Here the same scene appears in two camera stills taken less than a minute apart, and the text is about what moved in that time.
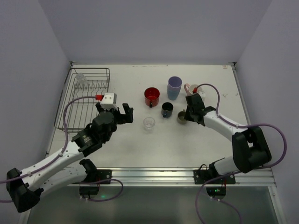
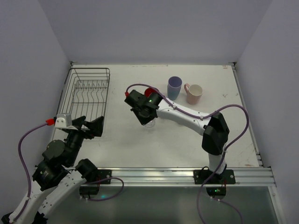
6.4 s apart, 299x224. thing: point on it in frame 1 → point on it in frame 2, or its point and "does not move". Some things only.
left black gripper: x=120 y=116 → x=85 y=127
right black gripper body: x=193 y=112 → x=139 y=114
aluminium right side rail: x=240 y=90 does not move
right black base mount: x=203 y=174 does not move
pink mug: x=188 y=89 does not move
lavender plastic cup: x=174 y=84 does not move
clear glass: x=81 y=79 → x=151 y=124
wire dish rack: x=77 y=110 does not move
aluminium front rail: x=183 y=177 does not move
